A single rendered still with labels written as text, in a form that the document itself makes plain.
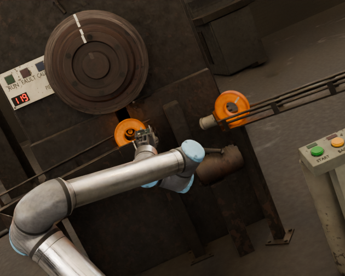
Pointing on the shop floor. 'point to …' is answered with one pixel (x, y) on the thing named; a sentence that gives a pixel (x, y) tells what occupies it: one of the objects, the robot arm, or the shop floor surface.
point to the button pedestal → (338, 172)
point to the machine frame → (202, 90)
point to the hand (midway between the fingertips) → (148, 132)
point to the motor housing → (224, 190)
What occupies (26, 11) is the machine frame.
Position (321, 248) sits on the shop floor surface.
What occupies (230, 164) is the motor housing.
